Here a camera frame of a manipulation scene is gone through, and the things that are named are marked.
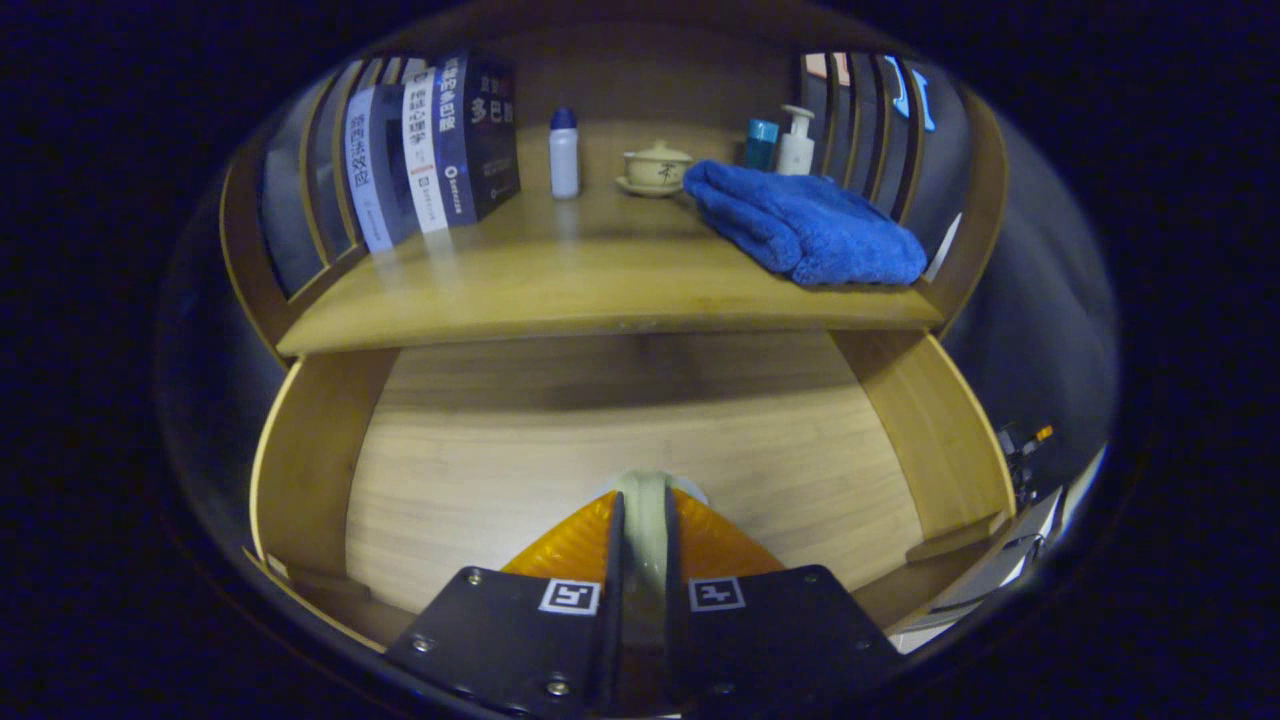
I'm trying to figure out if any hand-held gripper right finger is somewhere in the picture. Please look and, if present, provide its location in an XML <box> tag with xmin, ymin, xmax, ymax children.
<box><xmin>663</xmin><ymin>487</ymin><xmax>906</xmax><ymax>703</ymax></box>

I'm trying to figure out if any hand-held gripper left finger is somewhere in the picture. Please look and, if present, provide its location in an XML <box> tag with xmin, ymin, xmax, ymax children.
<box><xmin>385</xmin><ymin>490</ymin><xmax>626</xmax><ymax>719</ymax></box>

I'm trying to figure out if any wooden drawer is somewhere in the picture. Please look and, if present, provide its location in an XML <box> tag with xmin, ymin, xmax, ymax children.
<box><xmin>245</xmin><ymin>330</ymin><xmax>1016</xmax><ymax>651</ymax></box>

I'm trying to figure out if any wooden countertop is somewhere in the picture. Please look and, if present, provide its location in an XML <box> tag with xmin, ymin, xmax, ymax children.
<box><xmin>275</xmin><ymin>185</ymin><xmax>946</xmax><ymax>358</ymax></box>

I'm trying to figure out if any wooden cabinet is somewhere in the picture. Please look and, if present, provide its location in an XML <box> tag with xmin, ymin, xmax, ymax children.
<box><xmin>218</xmin><ymin>20</ymin><xmax>1011</xmax><ymax>371</ymax></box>

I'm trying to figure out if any black and orange device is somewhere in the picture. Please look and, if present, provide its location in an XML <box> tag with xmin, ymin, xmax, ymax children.
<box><xmin>1000</xmin><ymin>425</ymin><xmax>1056</xmax><ymax>481</ymax></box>

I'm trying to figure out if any blue folded towel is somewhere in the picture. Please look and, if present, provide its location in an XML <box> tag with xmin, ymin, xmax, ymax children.
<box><xmin>682</xmin><ymin>159</ymin><xmax>929</xmax><ymax>287</ymax></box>

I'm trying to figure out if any beige lidded teacup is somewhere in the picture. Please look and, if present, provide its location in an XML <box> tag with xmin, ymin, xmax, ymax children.
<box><xmin>615</xmin><ymin>140</ymin><xmax>694</xmax><ymax>198</ymax></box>

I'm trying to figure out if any white pump bottle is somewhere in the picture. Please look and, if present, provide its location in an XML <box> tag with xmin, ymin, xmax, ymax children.
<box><xmin>776</xmin><ymin>104</ymin><xmax>816</xmax><ymax>177</ymax></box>

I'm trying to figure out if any white bottle with blue cap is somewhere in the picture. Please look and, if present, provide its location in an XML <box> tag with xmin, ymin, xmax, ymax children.
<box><xmin>548</xmin><ymin>106</ymin><xmax>582</xmax><ymax>200</ymax></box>

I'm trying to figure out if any teal bottle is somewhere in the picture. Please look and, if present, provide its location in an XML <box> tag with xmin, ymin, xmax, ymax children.
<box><xmin>743</xmin><ymin>118</ymin><xmax>780</xmax><ymax>171</ymax></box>

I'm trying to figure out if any light blue book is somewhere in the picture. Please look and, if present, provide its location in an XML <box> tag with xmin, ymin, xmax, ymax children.
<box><xmin>343</xmin><ymin>83</ymin><xmax>416</xmax><ymax>253</ymax></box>

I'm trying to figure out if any white book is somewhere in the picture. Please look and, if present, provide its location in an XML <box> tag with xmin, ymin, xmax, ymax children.
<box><xmin>400</xmin><ymin>65</ymin><xmax>451</xmax><ymax>236</ymax></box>

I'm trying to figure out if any dark blue book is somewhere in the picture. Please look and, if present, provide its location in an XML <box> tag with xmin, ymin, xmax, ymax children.
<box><xmin>430</xmin><ymin>50</ymin><xmax>522</xmax><ymax>228</ymax></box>

